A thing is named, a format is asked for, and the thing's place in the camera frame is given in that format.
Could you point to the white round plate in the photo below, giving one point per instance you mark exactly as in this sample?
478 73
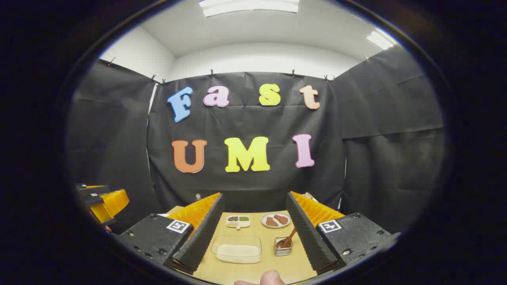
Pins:
264 215

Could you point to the brown sausage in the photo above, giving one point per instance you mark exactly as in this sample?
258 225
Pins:
271 222
281 219

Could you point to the toast slice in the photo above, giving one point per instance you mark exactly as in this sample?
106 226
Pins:
309 196

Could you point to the clear box of rice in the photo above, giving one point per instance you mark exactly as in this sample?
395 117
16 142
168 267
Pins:
237 253

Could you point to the brown wooden spoon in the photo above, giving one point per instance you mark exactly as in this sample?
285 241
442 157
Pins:
287 240

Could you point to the ceiling light panel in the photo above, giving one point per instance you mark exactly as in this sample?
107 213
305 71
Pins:
379 40

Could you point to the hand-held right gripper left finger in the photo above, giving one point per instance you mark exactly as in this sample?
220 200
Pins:
202 237

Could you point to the white divided grain dish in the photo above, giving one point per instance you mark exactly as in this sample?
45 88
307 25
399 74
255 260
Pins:
238 220

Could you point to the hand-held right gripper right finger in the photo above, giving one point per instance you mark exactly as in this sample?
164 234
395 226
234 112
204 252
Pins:
307 237

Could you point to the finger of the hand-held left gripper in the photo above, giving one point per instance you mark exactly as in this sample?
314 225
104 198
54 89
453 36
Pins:
115 202
89 185

